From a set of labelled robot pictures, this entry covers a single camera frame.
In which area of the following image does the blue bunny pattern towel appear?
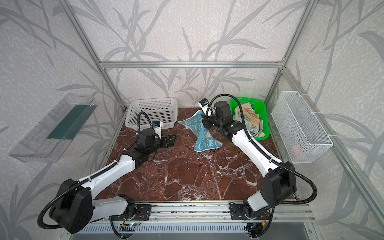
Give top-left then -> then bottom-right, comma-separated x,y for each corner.
179,110 -> 223,153

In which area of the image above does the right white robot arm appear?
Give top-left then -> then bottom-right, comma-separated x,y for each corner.
199,98 -> 296,219

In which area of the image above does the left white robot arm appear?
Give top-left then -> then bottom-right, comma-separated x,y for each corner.
38,129 -> 177,234

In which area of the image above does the white plastic perforated basket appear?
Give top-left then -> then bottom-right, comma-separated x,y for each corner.
125,98 -> 178,131

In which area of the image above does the beige crumpled towel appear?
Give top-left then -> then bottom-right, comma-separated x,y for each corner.
242,103 -> 266,138

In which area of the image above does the green plastic basket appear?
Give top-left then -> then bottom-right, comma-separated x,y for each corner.
237,98 -> 270,142

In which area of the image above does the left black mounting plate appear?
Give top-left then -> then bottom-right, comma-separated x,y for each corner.
113,204 -> 152,221

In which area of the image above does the black mounting plate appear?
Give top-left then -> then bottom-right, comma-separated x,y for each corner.
228,202 -> 271,222
113,204 -> 152,221

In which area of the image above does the left circuit board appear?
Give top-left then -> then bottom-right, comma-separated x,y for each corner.
119,221 -> 142,232

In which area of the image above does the circuit board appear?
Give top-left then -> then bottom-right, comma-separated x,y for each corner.
244,222 -> 266,239
119,221 -> 142,232

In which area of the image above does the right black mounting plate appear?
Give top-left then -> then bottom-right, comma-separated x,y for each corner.
228,202 -> 271,222

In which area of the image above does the right circuit board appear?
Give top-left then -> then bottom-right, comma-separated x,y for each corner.
244,222 -> 266,239

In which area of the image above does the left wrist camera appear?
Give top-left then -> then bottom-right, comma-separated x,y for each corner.
152,120 -> 163,139

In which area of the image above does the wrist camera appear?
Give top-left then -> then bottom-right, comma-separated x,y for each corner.
199,98 -> 212,117
152,120 -> 163,139

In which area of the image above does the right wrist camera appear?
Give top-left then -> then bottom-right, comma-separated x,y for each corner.
199,98 -> 212,117

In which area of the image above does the left black corrugated cable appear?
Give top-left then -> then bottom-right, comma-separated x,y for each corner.
37,111 -> 154,230

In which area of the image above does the black corrugated cable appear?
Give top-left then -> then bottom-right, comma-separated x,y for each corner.
208,93 -> 318,205
37,111 -> 154,230

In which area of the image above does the right black corrugated cable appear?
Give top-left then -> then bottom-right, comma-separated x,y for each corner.
208,93 -> 318,205

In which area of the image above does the pink object in wire basket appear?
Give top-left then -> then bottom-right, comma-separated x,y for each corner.
291,145 -> 303,158

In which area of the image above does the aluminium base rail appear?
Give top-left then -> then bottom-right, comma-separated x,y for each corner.
80,201 -> 315,234

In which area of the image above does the white wire mesh basket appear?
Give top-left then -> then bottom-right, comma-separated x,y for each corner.
272,91 -> 333,164

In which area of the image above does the clear plastic wall tray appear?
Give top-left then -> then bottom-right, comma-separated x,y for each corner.
9,94 -> 97,163

